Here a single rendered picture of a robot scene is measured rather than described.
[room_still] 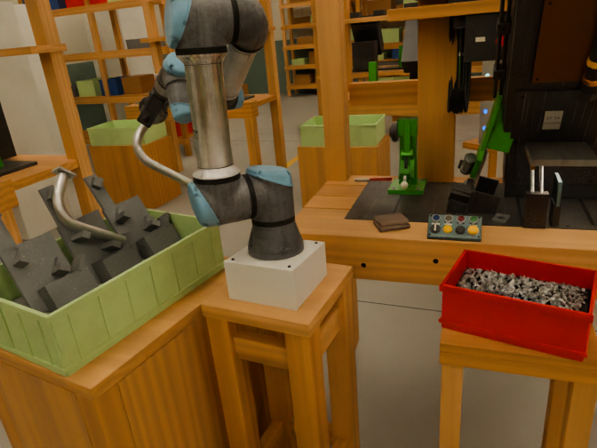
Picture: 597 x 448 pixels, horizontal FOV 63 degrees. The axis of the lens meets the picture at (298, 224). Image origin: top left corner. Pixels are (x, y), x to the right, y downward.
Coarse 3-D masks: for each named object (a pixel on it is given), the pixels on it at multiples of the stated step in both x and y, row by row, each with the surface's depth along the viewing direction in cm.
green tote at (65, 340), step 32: (192, 224) 162; (160, 256) 136; (192, 256) 148; (0, 288) 139; (96, 288) 119; (128, 288) 127; (160, 288) 138; (192, 288) 149; (0, 320) 123; (32, 320) 113; (64, 320) 113; (96, 320) 120; (128, 320) 129; (32, 352) 120; (64, 352) 114; (96, 352) 121
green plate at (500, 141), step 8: (496, 104) 144; (496, 112) 144; (488, 120) 155; (496, 120) 146; (488, 128) 147; (496, 128) 147; (488, 136) 148; (496, 136) 148; (504, 136) 147; (480, 144) 158; (488, 144) 150; (496, 144) 149; (504, 144) 148
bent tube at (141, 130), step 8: (144, 128) 167; (136, 136) 165; (136, 144) 165; (136, 152) 165; (144, 152) 167; (144, 160) 166; (152, 160) 167; (152, 168) 168; (160, 168) 168; (168, 168) 169; (168, 176) 170; (176, 176) 170; (184, 176) 172; (184, 184) 172
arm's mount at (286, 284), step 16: (304, 240) 137; (240, 256) 130; (304, 256) 126; (320, 256) 133; (240, 272) 126; (256, 272) 123; (272, 272) 121; (288, 272) 119; (304, 272) 125; (320, 272) 134; (240, 288) 128; (256, 288) 125; (272, 288) 123; (288, 288) 121; (304, 288) 125; (272, 304) 125; (288, 304) 123
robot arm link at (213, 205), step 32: (192, 0) 101; (224, 0) 104; (192, 32) 102; (224, 32) 106; (192, 64) 107; (192, 96) 110; (224, 96) 112; (224, 128) 113; (224, 160) 115; (192, 192) 115; (224, 192) 116
